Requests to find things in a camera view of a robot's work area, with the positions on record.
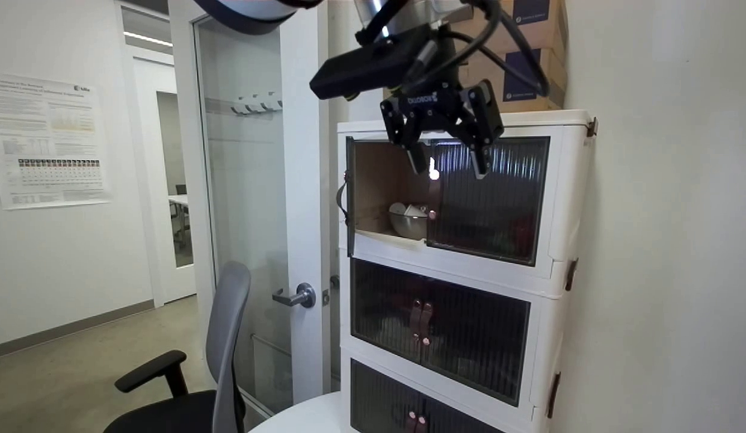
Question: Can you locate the white hallway door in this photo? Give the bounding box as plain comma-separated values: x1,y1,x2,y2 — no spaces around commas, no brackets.
129,56,199,308

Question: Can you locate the grey coat hook rack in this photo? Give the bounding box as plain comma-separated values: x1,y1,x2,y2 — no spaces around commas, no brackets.
227,90,283,117

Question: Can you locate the grey office chair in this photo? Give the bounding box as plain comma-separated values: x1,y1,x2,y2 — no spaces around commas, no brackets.
103,260,256,433

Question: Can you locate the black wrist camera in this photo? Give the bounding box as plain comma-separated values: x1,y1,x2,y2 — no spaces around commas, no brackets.
307,33,441,103

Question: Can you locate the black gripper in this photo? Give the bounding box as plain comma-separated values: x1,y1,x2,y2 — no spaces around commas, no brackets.
377,80,505,181

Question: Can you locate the white stacked storage cabinet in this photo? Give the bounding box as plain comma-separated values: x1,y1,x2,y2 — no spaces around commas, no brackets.
331,105,600,433

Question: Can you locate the silver door handle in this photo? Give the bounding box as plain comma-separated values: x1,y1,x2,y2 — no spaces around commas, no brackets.
270,278,318,313

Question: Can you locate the large cardboard box black tape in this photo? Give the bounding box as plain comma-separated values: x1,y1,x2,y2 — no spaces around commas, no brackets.
448,0,571,114

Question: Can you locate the white paper wall poster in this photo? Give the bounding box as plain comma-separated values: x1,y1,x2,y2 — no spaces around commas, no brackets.
0,71,114,211

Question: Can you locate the white framed glass door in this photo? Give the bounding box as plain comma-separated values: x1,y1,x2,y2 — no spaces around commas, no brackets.
167,0,331,413

